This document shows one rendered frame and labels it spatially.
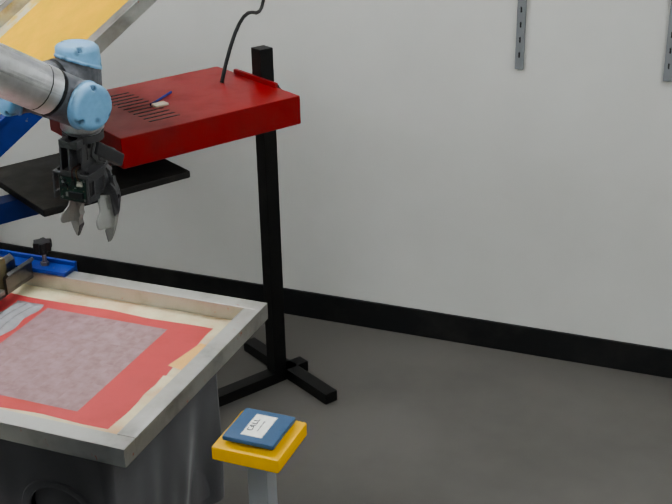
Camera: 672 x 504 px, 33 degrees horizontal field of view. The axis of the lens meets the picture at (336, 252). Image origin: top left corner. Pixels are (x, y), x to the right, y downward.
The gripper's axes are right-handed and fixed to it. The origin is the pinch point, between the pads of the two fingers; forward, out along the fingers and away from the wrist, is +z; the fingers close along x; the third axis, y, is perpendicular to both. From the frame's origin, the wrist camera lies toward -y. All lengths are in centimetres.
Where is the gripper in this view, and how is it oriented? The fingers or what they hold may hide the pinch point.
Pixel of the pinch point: (95, 230)
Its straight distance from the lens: 210.7
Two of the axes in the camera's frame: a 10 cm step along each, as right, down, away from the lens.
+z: -0.4, 9.0, 4.4
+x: 9.4, 1.8, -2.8
